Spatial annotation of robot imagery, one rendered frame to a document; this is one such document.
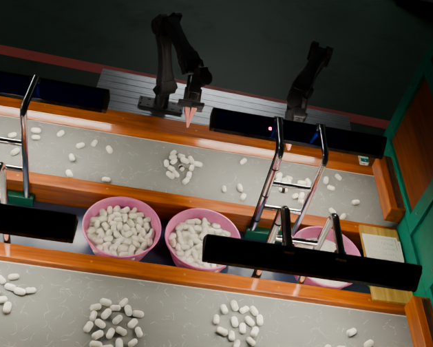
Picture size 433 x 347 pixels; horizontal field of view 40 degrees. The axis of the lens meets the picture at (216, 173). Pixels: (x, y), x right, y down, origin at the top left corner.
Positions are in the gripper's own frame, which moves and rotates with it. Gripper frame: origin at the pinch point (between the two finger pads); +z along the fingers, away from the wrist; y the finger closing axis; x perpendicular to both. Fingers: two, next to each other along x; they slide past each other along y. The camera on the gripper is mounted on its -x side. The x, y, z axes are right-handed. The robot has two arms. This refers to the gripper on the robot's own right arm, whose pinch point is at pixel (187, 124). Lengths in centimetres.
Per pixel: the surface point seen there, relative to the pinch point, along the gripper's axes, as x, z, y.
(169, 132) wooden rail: 10.2, 2.3, -6.6
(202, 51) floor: 187, -90, 12
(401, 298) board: -33, 53, 79
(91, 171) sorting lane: -4.6, 23.8, -33.1
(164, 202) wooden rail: -14.3, 31.7, -4.7
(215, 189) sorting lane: -4.2, 23.6, 13.7
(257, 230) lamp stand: -12.0, 37.0, 30.6
